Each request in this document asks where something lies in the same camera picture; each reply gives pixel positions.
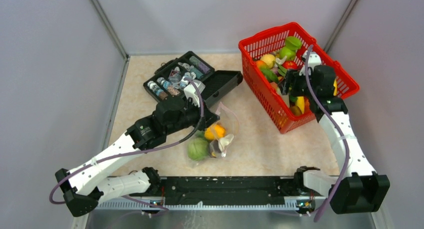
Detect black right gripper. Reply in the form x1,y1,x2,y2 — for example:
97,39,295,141
278,68,317,100

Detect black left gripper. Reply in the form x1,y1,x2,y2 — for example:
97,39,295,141
165,96,221,135

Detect green cabbage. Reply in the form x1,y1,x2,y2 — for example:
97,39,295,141
187,137,209,161

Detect yellow bell pepper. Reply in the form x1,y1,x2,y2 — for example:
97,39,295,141
204,124,226,141

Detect clear zip top bag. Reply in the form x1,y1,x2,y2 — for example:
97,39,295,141
186,102,240,167

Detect white garlic bulb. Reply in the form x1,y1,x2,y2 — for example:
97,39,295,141
217,133,235,153

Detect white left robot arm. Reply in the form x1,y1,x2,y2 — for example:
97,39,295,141
49,80,220,218

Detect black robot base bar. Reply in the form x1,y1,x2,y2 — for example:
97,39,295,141
132,176,318,206

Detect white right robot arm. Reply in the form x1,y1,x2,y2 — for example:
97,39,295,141
279,65,391,221

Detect red tomato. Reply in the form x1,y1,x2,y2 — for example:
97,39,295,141
282,60,298,70

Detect red plastic basket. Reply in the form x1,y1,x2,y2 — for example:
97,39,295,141
238,22,360,134

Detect yellow lemon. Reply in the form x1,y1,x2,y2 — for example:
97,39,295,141
260,53,276,69

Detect orange mango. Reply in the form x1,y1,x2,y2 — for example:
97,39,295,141
255,60,270,71

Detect black poker chip case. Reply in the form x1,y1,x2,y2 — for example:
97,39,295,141
143,51,243,107

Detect light green pepper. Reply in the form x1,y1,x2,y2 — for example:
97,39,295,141
279,36,302,61

